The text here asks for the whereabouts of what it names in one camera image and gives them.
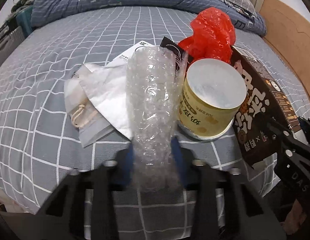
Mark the dark brown snack box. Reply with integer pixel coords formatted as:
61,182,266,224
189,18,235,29
230,46,301,167

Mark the yellow instant noodle cup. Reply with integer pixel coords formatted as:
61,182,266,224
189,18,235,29
178,59,247,141

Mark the white paper bag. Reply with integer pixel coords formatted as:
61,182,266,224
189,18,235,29
64,59,132,147

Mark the bubble wrap roll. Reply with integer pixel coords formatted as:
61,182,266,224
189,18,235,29
126,46,188,192

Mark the black wet wipe sachet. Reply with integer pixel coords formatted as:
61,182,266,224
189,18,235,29
160,36,194,72

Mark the white earphone box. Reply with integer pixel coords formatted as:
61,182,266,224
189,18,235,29
106,41,154,68

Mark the red plastic bag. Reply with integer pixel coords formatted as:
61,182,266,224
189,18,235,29
178,7,236,63

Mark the person's right hand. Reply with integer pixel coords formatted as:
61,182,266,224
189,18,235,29
282,199,308,236

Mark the grey checked bed sheet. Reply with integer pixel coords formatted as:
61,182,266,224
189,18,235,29
0,7,310,239

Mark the grey hard suitcase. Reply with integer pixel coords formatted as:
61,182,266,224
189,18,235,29
0,26,25,67

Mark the teal suitcase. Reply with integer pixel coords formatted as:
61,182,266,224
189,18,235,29
16,5,33,38

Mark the clutter on suitcases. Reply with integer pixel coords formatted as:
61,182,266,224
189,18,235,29
0,0,34,41

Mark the wooden bed frame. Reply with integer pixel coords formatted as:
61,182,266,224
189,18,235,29
260,0,310,98

